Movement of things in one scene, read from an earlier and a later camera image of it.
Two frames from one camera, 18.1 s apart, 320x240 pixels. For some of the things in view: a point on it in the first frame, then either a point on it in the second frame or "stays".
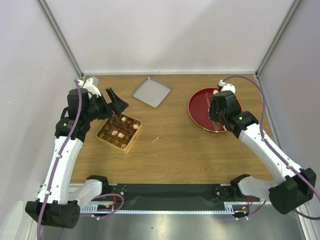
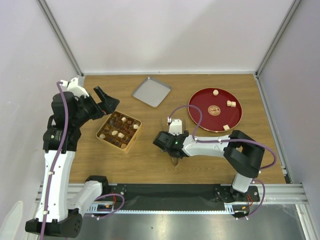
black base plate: (173, 196) stays
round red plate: (198, 106) stays
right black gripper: (213, 105) -> (169, 134)
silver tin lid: (152, 91) stays
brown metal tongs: (216, 124) -> (165, 127)
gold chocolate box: (120, 131) stays
